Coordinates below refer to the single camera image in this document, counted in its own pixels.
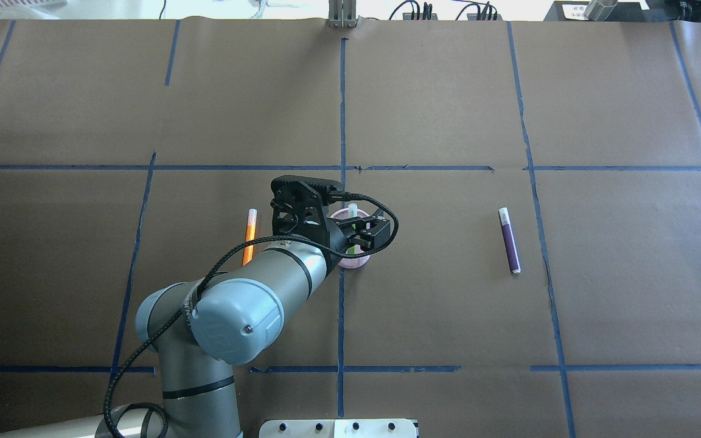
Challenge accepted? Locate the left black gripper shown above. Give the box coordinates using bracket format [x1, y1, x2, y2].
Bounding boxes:
[333, 216, 392, 255]

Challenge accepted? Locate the green highlighter pen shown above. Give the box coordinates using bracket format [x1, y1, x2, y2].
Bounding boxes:
[346, 204, 361, 254]

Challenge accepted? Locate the orange highlighter pen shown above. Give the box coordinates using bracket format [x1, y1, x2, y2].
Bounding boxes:
[242, 208, 258, 266]

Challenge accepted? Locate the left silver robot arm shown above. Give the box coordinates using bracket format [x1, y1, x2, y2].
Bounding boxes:
[3, 210, 399, 437]

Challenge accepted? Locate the pink mesh pen holder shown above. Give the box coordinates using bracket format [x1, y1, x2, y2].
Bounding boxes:
[326, 203, 370, 274]

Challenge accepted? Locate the purple highlighter pen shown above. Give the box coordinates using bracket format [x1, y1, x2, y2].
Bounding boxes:
[498, 207, 522, 275]

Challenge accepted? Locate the black box on desk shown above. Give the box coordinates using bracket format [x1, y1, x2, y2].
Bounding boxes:
[543, 1, 671, 23]

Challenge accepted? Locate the small steel cup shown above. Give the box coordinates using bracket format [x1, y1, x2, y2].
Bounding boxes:
[582, 0, 618, 22]

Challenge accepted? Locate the white plastic basket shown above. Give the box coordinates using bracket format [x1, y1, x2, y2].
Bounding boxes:
[0, 0, 68, 16]

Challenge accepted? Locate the left black braided cable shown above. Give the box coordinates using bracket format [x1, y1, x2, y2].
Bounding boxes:
[102, 192, 400, 438]

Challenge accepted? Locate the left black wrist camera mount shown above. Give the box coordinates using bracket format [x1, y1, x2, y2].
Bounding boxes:
[270, 175, 343, 251]

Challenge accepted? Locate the aluminium profile post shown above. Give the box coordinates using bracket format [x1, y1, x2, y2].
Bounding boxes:
[327, 0, 358, 29]

